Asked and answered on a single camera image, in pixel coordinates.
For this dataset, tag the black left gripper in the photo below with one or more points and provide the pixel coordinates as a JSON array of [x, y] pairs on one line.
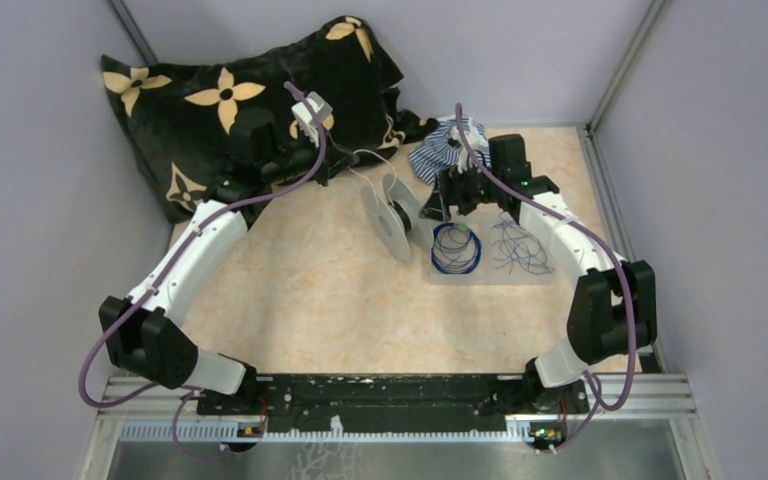
[[334, 159]]

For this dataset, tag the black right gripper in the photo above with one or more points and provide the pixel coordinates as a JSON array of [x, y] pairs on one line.
[[448, 191]]

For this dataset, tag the white perforated cable spool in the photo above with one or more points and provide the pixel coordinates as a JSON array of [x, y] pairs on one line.
[[395, 218]]

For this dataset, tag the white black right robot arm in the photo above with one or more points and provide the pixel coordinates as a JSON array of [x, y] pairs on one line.
[[613, 311]]

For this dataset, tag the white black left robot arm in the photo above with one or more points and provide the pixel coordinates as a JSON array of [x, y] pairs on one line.
[[142, 333]]

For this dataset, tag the blue white striped cloth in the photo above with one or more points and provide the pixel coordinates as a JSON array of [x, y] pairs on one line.
[[441, 149]]

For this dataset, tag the clear plastic tray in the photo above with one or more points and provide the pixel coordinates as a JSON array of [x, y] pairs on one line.
[[490, 251]]

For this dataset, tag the black blanket with beige flowers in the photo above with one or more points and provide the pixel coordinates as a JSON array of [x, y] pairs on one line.
[[184, 123]]

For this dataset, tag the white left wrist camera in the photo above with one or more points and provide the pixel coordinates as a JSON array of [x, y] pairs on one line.
[[309, 116]]

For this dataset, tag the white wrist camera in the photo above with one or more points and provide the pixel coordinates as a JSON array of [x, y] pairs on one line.
[[309, 116], [470, 140]]

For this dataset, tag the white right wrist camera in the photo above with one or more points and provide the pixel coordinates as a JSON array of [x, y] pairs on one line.
[[470, 140]]

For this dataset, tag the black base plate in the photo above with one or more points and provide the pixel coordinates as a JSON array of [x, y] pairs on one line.
[[393, 403]]

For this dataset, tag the aluminium rail frame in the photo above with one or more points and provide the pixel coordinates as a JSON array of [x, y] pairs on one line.
[[652, 397]]

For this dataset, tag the white slotted cable duct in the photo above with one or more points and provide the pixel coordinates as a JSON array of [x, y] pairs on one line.
[[239, 432]]

